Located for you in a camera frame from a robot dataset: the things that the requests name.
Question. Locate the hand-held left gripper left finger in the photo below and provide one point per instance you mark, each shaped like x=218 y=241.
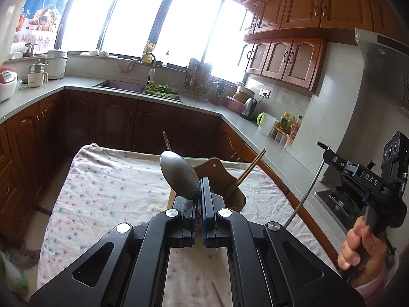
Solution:
x=191 y=219

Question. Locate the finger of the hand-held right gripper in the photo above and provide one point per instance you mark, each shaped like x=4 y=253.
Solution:
x=338 y=161

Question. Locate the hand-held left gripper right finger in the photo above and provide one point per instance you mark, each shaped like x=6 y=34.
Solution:
x=207 y=217

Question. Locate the wooden utensil holder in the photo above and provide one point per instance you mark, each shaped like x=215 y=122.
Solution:
x=230 y=192

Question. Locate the long metal spoon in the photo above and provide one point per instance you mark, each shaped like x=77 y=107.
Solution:
x=179 y=176

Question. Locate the metal chopstick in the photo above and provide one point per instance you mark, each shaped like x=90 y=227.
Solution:
x=306 y=195
x=218 y=294

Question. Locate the person's right forearm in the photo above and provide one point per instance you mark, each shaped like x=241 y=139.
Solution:
x=372 y=286

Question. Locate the person's right hand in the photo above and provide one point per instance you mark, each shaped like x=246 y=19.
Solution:
x=354 y=249

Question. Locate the gas stove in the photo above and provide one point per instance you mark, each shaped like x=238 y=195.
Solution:
x=335 y=201

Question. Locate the group of seasoning bottles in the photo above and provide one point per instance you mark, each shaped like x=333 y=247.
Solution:
x=287 y=129

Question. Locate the floral white tablecloth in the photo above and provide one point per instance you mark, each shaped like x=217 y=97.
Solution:
x=105 y=198

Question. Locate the steel electric kettle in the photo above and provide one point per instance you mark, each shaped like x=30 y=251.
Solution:
x=249 y=108

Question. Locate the steel range hood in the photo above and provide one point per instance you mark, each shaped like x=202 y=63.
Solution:
x=386 y=67

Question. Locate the grey kitchen countertop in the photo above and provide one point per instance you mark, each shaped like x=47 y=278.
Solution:
x=204 y=105

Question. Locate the pink basin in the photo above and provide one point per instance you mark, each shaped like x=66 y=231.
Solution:
x=235 y=105

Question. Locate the wooden lower cabinets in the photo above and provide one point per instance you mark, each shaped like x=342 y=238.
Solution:
x=111 y=124

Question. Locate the wooden cabinets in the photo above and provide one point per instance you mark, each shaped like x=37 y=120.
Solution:
x=111 y=124
x=303 y=32

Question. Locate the basket of green vegetables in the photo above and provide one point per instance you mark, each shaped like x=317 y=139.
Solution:
x=161 y=89

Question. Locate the wooden upper cabinets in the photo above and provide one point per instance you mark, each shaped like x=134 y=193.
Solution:
x=303 y=32

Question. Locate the dish drying rack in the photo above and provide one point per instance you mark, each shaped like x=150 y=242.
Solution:
x=198 y=78

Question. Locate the kitchen sink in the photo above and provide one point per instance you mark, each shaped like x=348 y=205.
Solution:
x=119 y=87

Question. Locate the kitchen faucet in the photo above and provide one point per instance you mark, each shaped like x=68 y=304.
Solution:
x=150 y=67

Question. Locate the small clear bottle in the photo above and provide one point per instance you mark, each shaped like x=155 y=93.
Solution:
x=166 y=60

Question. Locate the pink dish cloth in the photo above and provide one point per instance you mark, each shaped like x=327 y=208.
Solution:
x=126 y=65

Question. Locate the yellow bottle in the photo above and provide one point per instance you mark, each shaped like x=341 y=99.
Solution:
x=147 y=49

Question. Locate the white bowls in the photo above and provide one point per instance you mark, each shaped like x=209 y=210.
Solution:
x=96 y=53

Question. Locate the large white cooker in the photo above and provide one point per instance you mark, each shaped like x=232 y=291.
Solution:
x=57 y=65

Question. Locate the kitchen window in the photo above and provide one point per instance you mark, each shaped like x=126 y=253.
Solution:
x=143 y=19

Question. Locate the small white electric pot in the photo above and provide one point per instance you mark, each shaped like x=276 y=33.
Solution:
x=36 y=75

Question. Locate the white and red rice cooker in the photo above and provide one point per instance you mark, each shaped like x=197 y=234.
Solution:
x=6 y=84

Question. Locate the wall power outlet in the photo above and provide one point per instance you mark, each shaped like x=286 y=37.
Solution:
x=265 y=93

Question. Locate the fruit and palm wall poster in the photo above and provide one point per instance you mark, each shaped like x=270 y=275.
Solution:
x=44 y=6

